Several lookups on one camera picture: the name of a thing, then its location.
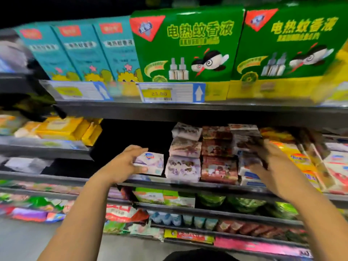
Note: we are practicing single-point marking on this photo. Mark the person's left hand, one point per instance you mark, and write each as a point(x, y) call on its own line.
point(119, 168)

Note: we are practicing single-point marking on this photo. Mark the person's right hand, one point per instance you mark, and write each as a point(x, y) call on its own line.
point(277, 171)

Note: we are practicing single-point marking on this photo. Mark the stack of yellow soap boxes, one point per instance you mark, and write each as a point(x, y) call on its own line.
point(299, 157)

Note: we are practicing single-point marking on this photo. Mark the white purple shield soap box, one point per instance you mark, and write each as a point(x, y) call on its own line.
point(149, 163)

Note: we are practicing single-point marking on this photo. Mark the stack of white orange soap boxes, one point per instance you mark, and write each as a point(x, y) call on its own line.
point(242, 130)

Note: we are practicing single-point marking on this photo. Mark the stack of white purple soap boxes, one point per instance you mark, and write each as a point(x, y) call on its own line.
point(334, 165)

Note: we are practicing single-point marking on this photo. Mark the stack of pink soap boxes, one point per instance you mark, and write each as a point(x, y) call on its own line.
point(219, 170)

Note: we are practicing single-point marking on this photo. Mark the stack of floral soap boxes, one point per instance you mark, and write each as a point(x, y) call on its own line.
point(184, 168)

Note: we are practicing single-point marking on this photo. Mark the stack of yellow soap cartons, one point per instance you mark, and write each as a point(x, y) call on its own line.
point(65, 130)

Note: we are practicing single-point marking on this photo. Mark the person's left forearm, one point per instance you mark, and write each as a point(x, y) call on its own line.
point(81, 220)

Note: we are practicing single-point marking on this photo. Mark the person's right forearm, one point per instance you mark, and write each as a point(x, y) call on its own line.
point(321, 225)

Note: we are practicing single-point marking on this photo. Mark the green white carton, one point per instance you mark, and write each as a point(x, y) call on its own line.
point(179, 200)
point(149, 195)

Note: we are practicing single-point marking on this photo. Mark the red white packet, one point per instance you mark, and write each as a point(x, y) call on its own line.
point(122, 213)

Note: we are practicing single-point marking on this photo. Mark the row of red tubes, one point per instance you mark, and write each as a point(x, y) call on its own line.
point(255, 230)

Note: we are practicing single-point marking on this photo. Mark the white floral packet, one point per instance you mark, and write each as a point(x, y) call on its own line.
point(136, 231)

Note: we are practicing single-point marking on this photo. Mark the row of pink orange packets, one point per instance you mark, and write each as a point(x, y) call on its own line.
point(54, 188)

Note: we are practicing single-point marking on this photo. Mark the pink flat pack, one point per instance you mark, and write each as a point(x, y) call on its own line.
point(261, 247)

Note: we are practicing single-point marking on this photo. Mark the row of blue white tubes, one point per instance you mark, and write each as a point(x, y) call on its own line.
point(179, 220)

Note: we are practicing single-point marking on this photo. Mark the white blue price strip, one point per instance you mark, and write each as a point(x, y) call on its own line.
point(43, 143)

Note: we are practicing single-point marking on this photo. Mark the white blue price tag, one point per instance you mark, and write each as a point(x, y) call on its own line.
point(337, 94)
point(171, 93)
point(79, 90)

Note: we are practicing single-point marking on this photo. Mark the white plastic pack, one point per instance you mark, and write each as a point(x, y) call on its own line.
point(27, 164)

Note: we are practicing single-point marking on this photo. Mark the yellow red flat pack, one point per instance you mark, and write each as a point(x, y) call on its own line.
point(187, 236)

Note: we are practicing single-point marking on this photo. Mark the pile of colourful packets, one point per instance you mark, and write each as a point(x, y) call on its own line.
point(30, 209)

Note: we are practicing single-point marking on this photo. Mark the dark green packets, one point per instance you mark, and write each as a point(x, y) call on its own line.
point(35, 108)

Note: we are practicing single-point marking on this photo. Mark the orange white packet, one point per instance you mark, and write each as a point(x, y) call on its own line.
point(10, 122)

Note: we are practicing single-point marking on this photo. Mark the teal box yellow cartoon print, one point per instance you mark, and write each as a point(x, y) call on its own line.
point(117, 49)

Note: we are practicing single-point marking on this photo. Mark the teal box pink flower print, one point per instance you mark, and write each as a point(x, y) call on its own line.
point(81, 51)
point(49, 54)

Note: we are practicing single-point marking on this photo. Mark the green box mosquito print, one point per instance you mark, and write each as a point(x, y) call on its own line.
point(185, 40)
point(293, 40)

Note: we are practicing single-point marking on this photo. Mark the stack of white plastic packs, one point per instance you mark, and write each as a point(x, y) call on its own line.
point(13, 54)

